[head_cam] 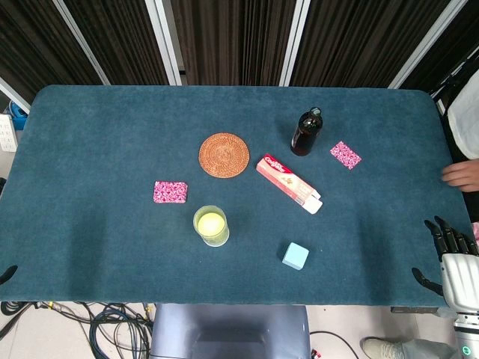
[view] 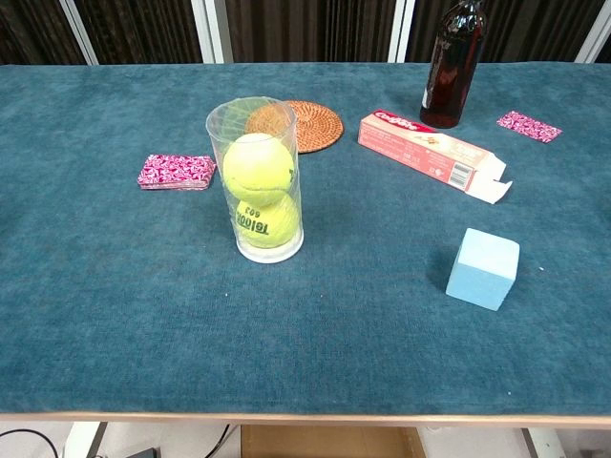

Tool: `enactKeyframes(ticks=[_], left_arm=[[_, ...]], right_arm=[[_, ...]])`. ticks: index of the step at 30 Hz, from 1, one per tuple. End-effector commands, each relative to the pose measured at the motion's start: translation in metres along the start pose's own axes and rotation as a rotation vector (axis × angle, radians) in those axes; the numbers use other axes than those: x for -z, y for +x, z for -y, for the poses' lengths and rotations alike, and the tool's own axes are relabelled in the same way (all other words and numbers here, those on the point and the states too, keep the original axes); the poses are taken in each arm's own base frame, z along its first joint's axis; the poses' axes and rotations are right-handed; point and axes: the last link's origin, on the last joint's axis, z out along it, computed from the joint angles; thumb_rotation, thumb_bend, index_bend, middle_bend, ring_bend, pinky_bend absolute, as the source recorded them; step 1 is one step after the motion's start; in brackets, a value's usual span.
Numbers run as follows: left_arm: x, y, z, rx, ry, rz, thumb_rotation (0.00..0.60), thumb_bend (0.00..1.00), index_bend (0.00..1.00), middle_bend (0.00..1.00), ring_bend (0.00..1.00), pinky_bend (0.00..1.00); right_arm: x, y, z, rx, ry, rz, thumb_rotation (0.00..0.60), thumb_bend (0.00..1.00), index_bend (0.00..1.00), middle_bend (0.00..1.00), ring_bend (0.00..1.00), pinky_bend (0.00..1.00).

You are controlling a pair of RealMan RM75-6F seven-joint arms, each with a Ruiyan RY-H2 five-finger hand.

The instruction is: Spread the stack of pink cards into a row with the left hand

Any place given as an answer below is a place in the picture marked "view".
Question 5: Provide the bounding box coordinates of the red white toothpaste box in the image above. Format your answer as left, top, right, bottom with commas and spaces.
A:
357, 109, 515, 205

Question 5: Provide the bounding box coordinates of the teal velvet table cloth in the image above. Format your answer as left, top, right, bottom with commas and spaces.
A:
0, 61, 611, 416

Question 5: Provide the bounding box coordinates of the brown cardboard box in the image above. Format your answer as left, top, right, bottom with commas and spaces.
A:
240, 425, 426, 458

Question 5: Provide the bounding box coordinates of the wide white frame post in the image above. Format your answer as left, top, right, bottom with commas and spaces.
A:
190, 0, 235, 64

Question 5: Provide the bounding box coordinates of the round woven rattan coaster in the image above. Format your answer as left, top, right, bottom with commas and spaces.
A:
244, 99, 345, 155

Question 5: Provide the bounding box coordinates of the pink patterned card stack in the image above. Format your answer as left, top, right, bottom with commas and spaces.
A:
137, 154, 218, 192

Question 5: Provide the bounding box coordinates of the clear plastic ball tube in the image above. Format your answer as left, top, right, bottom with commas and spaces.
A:
205, 95, 306, 264

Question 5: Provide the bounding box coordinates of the light blue foam cube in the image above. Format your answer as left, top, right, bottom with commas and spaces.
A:
445, 227, 521, 312

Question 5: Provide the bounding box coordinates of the black floor cable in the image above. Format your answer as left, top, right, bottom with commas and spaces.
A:
204, 423, 231, 458
0, 427, 61, 458

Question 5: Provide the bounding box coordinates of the slanted white frame post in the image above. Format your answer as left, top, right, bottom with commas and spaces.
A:
59, 0, 99, 66

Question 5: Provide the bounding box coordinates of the plain yellow tennis ball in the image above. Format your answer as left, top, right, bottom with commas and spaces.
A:
222, 133, 296, 207

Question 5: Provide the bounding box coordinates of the white table leg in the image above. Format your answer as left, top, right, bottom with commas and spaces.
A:
522, 427, 569, 458
64, 422, 109, 458

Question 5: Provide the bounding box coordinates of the single pink patterned card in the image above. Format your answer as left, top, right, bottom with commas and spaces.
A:
495, 110, 563, 143

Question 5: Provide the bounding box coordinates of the dark brown glass bottle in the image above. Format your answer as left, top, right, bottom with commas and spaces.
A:
419, 0, 489, 130

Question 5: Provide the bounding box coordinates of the yellow tennis ball black print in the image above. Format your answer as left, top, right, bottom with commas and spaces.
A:
235, 193, 302, 249

